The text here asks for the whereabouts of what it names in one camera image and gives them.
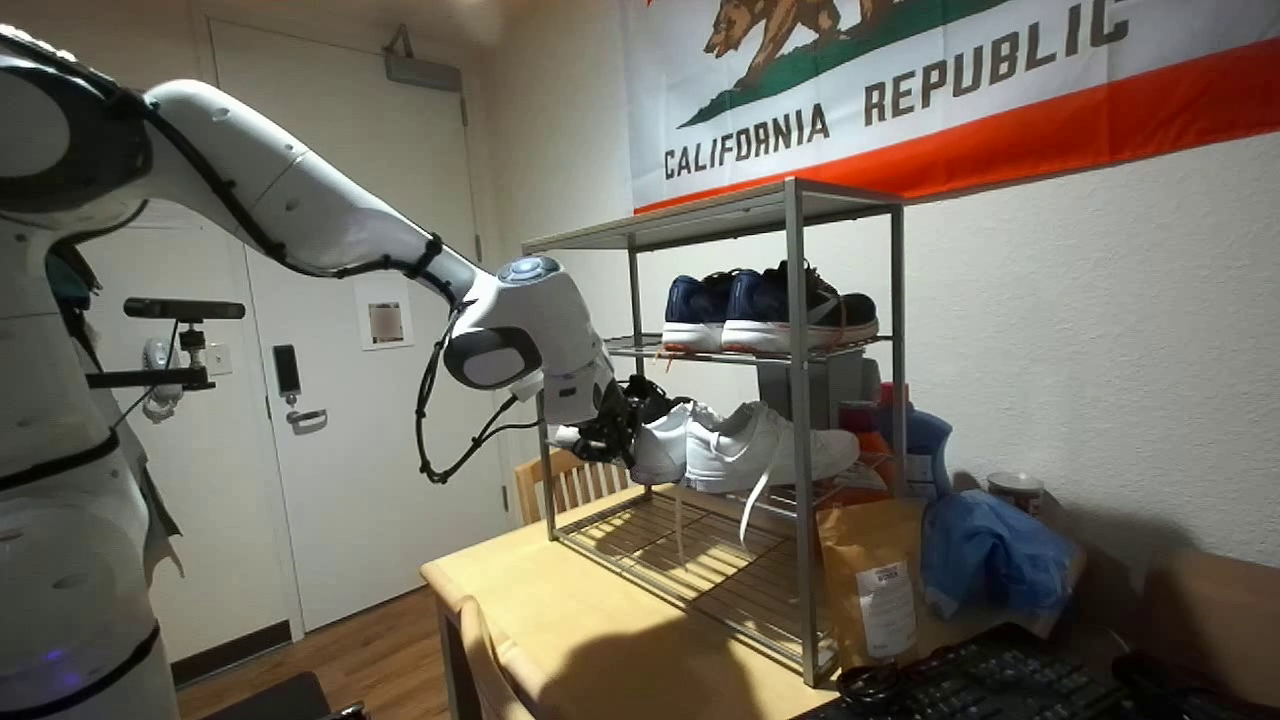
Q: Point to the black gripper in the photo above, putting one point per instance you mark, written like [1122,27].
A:
[622,415]

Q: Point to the white tennis shoe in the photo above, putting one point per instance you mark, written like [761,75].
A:
[769,450]
[682,450]

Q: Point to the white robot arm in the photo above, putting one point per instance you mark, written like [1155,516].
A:
[80,157]

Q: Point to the blue orange running shoe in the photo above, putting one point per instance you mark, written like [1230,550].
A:
[772,312]

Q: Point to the white door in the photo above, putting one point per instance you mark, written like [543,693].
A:
[358,511]

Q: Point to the California Republic flag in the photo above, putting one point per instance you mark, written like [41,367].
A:
[934,96]

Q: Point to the blue cloth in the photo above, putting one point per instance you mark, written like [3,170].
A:
[981,552]

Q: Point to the black computer keyboard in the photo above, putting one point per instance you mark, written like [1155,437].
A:
[1017,679]

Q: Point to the metal wire shoe rack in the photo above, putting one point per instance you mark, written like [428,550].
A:
[761,377]

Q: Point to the silver door handle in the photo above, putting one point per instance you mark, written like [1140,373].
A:
[306,421]

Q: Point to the black camera on stand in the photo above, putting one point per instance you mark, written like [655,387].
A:
[183,350]

